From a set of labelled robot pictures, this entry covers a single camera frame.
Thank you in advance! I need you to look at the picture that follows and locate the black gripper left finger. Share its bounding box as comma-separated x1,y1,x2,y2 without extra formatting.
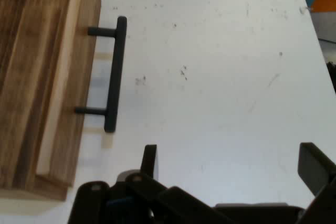
67,144,232,224

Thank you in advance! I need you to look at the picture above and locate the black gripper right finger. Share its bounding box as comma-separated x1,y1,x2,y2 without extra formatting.
297,142,336,224

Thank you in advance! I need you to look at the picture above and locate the black bar drawer handle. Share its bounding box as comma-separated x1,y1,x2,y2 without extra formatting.
74,16,128,133

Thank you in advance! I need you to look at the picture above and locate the wooden drawer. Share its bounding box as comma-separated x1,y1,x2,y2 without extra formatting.
48,0,102,187

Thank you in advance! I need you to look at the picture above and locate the brown wooden cabinet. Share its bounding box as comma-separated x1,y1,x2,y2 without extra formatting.
0,0,87,201

